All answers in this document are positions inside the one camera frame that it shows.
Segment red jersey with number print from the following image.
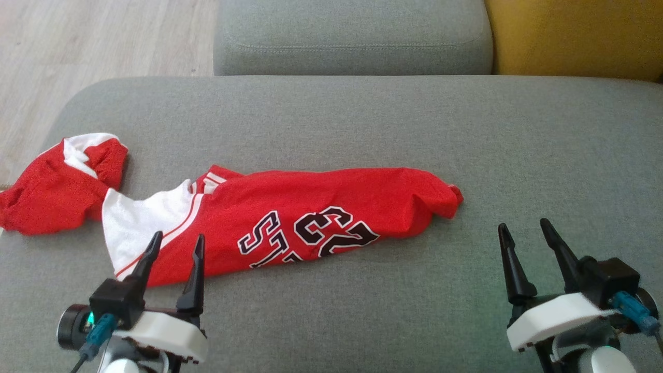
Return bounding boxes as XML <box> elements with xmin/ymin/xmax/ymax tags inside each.
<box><xmin>102</xmin><ymin>165</ymin><xmax>464</xmax><ymax>287</ymax></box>

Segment yellow sofa backrest cushion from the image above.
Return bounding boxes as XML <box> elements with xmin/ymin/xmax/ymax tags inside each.
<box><xmin>484</xmin><ymin>0</ymin><xmax>663</xmax><ymax>83</ymax></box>

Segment black left cable, teal plug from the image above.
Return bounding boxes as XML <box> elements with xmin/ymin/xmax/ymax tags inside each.
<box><xmin>70</xmin><ymin>313</ymin><xmax>119</xmax><ymax>373</ymax></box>

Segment large grey sofa seat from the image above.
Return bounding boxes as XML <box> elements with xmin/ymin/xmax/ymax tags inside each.
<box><xmin>0</xmin><ymin>76</ymin><xmax>663</xmax><ymax>373</ymax></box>

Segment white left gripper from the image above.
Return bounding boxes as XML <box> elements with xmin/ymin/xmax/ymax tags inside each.
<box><xmin>111</xmin><ymin>232</ymin><xmax>209</xmax><ymax>363</ymax></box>

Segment red shorts with white stripe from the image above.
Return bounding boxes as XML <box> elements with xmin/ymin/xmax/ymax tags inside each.
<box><xmin>0</xmin><ymin>133</ymin><xmax>128</xmax><ymax>236</ymax></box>

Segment grey sofa seat cushion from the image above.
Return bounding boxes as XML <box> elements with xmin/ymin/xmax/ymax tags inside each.
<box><xmin>213</xmin><ymin>0</ymin><xmax>494</xmax><ymax>77</ymax></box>

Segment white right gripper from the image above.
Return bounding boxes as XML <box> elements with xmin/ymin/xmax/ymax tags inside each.
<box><xmin>498</xmin><ymin>219</ymin><xmax>619</xmax><ymax>353</ymax></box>

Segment black right cable, teal plug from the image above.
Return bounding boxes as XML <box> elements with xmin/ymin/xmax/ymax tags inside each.
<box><xmin>611</xmin><ymin>291</ymin><xmax>663</xmax><ymax>342</ymax></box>

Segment black cable, teal plug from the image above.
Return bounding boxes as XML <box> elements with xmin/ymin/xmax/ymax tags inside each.
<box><xmin>611</xmin><ymin>291</ymin><xmax>663</xmax><ymax>342</ymax></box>
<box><xmin>70</xmin><ymin>313</ymin><xmax>119</xmax><ymax>373</ymax></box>

